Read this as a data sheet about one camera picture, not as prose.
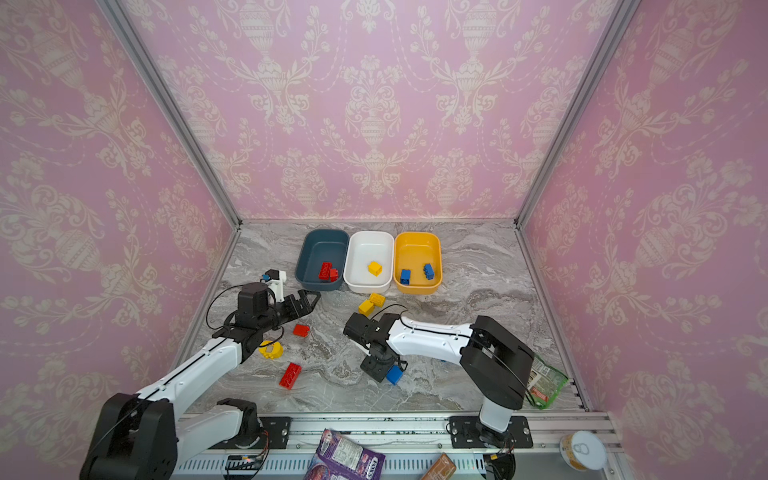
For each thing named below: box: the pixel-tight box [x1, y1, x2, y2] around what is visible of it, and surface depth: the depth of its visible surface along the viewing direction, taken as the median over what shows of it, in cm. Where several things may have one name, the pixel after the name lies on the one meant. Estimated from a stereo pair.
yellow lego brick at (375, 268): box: [367, 261, 383, 277], surface depth 107 cm
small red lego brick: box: [293, 324, 310, 338], surface depth 94 cm
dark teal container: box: [296, 229, 350, 292], surface depth 111 cm
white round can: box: [559, 430, 607, 471], surface depth 69 cm
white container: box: [343, 231, 395, 294], surface depth 108 cm
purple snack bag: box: [303, 428, 386, 480], surface depth 70 cm
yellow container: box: [393, 231, 443, 295], surface depth 107 cm
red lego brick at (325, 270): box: [320, 262, 333, 280], surface depth 105 cm
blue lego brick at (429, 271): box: [424, 263, 435, 280], surface depth 105 cm
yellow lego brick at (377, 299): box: [369, 292, 387, 308], surface depth 99 cm
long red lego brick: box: [278, 362, 303, 390], surface depth 83 cm
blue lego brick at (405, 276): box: [400, 269, 411, 285], surface depth 104 cm
